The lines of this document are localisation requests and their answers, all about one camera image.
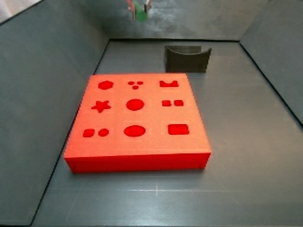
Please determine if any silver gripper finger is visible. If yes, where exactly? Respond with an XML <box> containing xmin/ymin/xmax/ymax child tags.
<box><xmin>126</xmin><ymin>0</ymin><xmax>135</xmax><ymax>20</ymax></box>
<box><xmin>145</xmin><ymin>0</ymin><xmax>153</xmax><ymax>13</ymax></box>

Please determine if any green round cylinder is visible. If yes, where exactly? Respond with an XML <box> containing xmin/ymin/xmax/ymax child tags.
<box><xmin>133</xmin><ymin>1</ymin><xmax>149</xmax><ymax>22</ymax></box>

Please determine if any red foam shape board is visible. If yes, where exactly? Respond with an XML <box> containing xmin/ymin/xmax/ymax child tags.
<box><xmin>65</xmin><ymin>74</ymin><xmax>213</xmax><ymax>173</ymax></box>

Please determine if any dark grey cradle block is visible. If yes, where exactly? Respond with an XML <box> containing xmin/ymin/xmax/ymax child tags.
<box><xmin>165</xmin><ymin>45</ymin><xmax>213</xmax><ymax>73</ymax></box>

